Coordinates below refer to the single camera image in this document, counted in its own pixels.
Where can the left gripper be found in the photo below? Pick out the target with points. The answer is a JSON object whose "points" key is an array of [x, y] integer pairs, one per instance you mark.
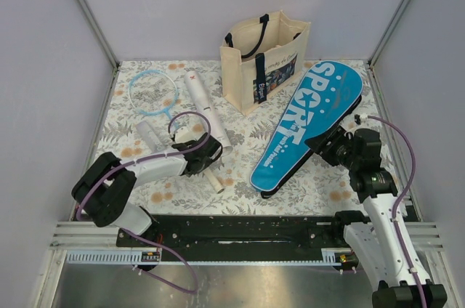
{"points": [[190, 144]]}

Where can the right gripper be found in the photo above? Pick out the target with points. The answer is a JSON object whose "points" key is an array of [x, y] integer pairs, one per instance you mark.
{"points": [[335, 136]]}

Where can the white shuttlecock tube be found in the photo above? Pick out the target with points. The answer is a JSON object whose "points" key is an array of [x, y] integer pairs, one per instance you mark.
{"points": [[204, 105]]}

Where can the clear plastic tube cap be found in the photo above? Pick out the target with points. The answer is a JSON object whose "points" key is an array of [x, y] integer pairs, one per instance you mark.
{"points": [[149, 136]]}

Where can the blue racket cover bag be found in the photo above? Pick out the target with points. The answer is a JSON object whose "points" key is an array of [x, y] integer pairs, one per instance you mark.
{"points": [[327, 92]]}

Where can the light blue racket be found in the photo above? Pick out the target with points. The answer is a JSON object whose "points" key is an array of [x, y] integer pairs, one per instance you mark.
{"points": [[153, 93]]}

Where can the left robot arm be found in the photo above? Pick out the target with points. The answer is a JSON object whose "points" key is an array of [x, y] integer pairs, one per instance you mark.
{"points": [[103, 191]]}

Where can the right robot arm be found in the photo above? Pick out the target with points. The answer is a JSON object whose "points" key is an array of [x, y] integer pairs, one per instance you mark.
{"points": [[379, 240]]}

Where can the beige canvas tote bag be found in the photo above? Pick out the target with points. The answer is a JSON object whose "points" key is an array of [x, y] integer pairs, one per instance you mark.
{"points": [[260, 56]]}

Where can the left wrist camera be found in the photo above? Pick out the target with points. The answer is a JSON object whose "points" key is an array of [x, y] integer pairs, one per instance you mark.
{"points": [[184, 134]]}

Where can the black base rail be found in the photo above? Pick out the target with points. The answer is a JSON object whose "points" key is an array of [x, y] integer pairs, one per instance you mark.
{"points": [[250, 239]]}

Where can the aluminium frame post right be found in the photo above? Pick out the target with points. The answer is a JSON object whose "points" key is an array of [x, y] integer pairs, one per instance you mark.
{"points": [[389, 31]]}

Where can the aluminium frame post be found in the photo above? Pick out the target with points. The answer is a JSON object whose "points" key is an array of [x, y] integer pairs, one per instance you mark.
{"points": [[389, 31], [98, 33]]}

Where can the aluminium frame post left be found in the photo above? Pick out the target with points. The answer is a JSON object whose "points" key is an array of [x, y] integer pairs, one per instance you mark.
{"points": [[98, 33]]}

